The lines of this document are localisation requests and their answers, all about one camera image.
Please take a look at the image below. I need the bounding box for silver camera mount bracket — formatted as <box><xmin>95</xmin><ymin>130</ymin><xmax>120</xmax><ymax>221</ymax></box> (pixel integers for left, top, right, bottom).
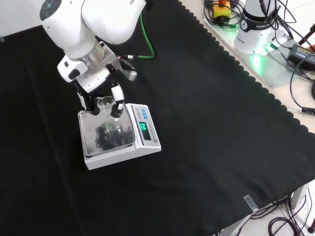
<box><xmin>99</xmin><ymin>41</ymin><xmax>124</xmax><ymax>74</ymax></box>

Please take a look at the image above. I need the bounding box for pale mounting board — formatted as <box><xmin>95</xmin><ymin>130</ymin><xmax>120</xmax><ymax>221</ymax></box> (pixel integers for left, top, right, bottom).
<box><xmin>203</xmin><ymin>14</ymin><xmax>304</xmax><ymax>89</ymax></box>

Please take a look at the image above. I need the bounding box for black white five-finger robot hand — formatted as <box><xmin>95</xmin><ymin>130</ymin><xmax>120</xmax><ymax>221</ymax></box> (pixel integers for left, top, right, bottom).
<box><xmin>57</xmin><ymin>55</ymin><xmax>126</xmax><ymax>119</ymax></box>

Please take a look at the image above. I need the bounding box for green cable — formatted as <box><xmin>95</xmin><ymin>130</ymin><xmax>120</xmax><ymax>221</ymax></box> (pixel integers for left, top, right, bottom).
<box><xmin>125</xmin><ymin>12</ymin><xmax>158</xmax><ymax>60</ymax></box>

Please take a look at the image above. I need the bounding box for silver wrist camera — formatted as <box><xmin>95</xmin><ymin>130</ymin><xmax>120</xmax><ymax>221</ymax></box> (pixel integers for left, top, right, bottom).
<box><xmin>120</xmin><ymin>60</ymin><xmax>138</xmax><ymax>82</ymax></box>

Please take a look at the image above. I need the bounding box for white table leg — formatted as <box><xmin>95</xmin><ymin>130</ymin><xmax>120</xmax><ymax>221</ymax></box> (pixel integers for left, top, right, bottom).
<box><xmin>290</xmin><ymin>183</ymin><xmax>310</xmax><ymax>210</ymax></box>

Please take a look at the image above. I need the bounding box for white electronic balance steel pan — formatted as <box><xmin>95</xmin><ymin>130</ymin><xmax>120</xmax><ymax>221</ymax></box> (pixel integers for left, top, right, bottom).
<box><xmin>78</xmin><ymin>103</ymin><xmax>162</xmax><ymax>171</ymax></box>

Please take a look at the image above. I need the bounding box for yellow stop button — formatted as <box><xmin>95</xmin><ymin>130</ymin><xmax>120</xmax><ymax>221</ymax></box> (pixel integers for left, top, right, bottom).
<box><xmin>213</xmin><ymin>0</ymin><xmax>232</xmax><ymax>21</ymax></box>

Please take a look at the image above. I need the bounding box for clear glass beaker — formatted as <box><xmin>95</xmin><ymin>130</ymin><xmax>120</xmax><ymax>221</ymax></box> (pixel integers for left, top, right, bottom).
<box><xmin>96</xmin><ymin>96</ymin><xmax>124</xmax><ymax>139</ymax></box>

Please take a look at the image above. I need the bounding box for black power adapter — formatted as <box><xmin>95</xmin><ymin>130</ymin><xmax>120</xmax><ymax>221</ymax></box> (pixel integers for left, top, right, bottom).
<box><xmin>286</xmin><ymin>43</ymin><xmax>315</xmax><ymax>71</ymax></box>

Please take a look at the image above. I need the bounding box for black table cloth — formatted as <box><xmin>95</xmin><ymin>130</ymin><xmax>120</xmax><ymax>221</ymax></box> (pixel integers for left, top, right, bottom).
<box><xmin>0</xmin><ymin>0</ymin><xmax>315</xmax><ymax>236</ymax></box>

